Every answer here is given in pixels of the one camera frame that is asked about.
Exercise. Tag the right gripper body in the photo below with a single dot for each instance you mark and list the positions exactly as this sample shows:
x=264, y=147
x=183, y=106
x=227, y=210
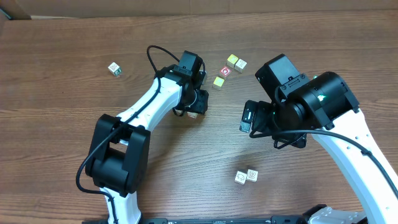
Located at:
x=259, y=116

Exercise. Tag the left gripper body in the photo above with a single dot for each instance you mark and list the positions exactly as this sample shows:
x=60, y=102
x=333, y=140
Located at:
x=201, y=102

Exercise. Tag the white block red side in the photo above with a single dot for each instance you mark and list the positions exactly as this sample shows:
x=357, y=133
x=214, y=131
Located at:
x=192, y=115

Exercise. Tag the white wooden number block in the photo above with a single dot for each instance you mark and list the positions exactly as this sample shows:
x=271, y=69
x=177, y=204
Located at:
x=252, y=175

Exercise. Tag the white block green edge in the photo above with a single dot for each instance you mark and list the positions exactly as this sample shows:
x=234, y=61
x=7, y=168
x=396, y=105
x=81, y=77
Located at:
x=240, y=177

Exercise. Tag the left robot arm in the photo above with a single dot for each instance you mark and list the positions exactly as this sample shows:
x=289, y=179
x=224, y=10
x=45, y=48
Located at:
x=118, y=156

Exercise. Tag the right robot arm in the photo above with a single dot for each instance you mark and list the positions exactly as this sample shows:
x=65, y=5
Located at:
x=325, y=108

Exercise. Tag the yellow block middle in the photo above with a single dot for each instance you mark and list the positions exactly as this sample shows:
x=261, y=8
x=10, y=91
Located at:
x=218, y=83

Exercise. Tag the white block beside yellow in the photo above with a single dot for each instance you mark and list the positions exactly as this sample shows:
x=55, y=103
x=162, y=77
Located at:
x=240, y=65

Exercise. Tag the yellow block top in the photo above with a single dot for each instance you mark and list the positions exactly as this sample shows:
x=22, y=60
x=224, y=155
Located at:
x=232, y=60

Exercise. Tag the white block green side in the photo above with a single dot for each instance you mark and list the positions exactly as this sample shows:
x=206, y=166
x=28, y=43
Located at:
x=115, y=69

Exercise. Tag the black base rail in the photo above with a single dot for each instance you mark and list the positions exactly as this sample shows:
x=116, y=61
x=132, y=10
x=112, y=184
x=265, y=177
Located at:
x=217, y=221

